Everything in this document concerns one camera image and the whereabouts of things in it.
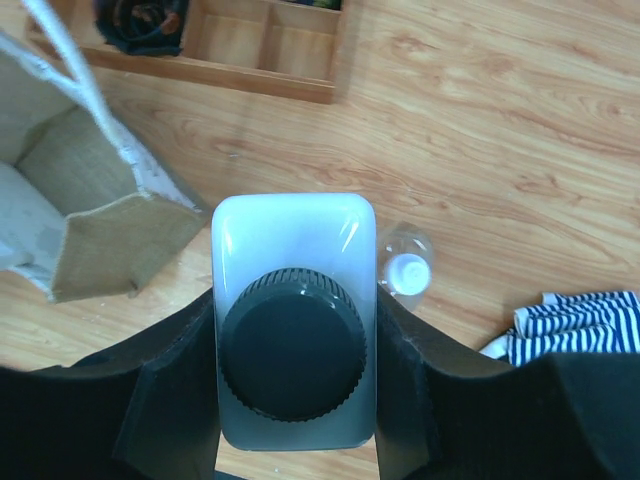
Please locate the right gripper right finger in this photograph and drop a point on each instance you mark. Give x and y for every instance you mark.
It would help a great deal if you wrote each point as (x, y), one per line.
(445, 411)

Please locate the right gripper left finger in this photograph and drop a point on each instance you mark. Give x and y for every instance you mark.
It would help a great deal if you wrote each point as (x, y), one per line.
(144, 408)

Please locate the blue striped cloth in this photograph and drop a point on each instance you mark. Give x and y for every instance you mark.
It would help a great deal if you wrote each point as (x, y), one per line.
(601, 322)

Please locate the white bottle grey cap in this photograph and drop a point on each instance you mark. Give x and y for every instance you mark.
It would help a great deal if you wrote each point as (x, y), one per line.
(294, 287)

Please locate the black rolled sock behind bag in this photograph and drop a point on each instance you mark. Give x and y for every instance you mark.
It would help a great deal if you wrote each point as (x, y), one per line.
(142, 27)

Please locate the wooden compartment tray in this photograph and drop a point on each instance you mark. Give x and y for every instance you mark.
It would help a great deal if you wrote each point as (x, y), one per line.
(288, 49)

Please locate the dark green rolled sock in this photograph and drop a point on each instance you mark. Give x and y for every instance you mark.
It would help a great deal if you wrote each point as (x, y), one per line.
(327, 4)

